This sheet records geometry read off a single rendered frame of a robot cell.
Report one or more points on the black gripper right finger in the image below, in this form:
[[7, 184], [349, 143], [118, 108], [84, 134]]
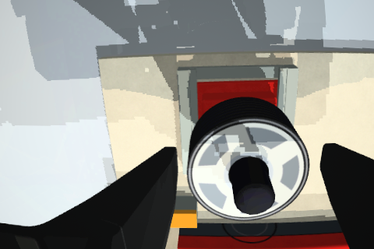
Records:
[[349, 181]]

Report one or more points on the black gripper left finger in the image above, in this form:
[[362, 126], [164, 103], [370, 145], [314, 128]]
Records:
[[134, 212]]

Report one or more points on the black wheel with white rim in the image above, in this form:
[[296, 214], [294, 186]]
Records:
[[235, 129]]

